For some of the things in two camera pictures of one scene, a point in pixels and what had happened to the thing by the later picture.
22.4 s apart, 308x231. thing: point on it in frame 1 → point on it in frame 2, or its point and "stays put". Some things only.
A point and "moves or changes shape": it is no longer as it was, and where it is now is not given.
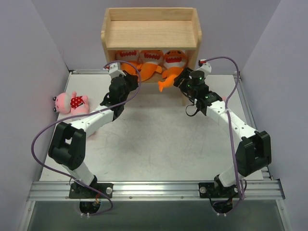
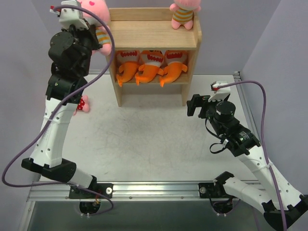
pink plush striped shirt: (90, 134) → (101, 7)
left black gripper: (131, 80) → (91, 40)
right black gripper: (182, 78) → (202, 109)
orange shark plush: (131, 56) stays put
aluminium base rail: (154, 190) stays put
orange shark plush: (174, 61) moves or changes shape
